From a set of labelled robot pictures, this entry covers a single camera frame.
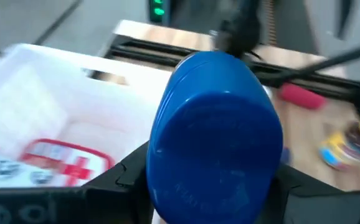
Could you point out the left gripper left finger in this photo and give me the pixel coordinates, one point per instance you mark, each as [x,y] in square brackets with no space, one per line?
[74,208]

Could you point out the red bandage roll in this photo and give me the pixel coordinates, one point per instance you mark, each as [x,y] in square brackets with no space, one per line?
[301,96]

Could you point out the red first aid kit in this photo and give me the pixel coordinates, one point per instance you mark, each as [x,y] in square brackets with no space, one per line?
[74,168]

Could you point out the black metal table frame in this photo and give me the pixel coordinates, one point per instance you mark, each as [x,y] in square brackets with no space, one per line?
[155,51]

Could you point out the amber bottle yellow lid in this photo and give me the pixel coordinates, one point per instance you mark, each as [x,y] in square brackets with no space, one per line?
[342,149]

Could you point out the clear bottle blue lid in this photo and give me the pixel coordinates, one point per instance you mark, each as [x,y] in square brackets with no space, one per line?
[214,140]

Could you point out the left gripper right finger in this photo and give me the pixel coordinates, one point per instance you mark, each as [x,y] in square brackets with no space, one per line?
[323,208]

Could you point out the white plastic basket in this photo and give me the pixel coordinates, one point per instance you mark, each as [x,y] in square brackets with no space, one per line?
[105,105]

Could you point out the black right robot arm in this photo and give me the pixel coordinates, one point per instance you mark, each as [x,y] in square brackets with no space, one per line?
[239,31]

